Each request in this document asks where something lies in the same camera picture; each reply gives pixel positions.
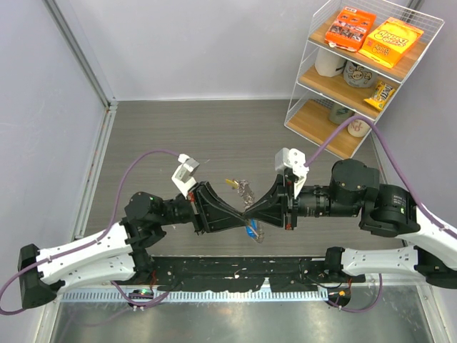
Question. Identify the white mug red writing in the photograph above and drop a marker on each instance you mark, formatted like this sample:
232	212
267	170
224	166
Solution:
360	126

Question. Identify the yellow plastic key tag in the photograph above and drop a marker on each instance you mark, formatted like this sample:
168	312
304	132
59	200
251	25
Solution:
233	183

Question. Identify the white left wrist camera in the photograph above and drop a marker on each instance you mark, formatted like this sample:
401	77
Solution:
183	177

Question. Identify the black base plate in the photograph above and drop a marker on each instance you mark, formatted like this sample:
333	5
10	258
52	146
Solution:
242	274

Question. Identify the white wire shelf rack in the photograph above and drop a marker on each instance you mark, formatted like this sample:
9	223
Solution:
330	78

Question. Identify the grey-green mug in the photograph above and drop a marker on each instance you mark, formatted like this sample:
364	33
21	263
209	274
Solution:
338	114

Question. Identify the yellow snack bag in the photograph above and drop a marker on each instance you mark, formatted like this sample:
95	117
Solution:
389	42

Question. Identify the white paper roll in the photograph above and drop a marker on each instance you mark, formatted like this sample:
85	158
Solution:
328	64

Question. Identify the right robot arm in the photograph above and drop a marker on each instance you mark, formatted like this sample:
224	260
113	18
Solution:
383	210

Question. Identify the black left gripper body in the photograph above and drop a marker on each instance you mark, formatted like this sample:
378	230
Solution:
197	214

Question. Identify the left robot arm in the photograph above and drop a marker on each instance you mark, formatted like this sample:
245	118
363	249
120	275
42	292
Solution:
118	253

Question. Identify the grey cartoon mug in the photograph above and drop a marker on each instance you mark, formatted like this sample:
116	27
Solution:
359	76

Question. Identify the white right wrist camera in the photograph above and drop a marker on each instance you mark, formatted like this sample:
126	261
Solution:
293	159

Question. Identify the orange snack box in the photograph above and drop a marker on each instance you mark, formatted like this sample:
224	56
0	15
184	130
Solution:
349	29

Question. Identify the white slotted cable duct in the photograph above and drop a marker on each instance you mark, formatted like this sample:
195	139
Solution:
262	295

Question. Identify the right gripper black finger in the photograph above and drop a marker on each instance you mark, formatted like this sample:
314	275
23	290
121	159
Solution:
276	219
273	199

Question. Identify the yellow candy packet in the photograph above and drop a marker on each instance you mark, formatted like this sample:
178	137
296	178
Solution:
380	96

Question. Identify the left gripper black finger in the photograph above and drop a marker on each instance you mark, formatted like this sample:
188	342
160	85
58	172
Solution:
214	208
213	224

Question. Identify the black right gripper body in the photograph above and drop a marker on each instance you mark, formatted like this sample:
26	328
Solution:
293	204

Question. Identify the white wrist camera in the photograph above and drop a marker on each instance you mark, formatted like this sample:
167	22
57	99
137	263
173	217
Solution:
293	159
183	177

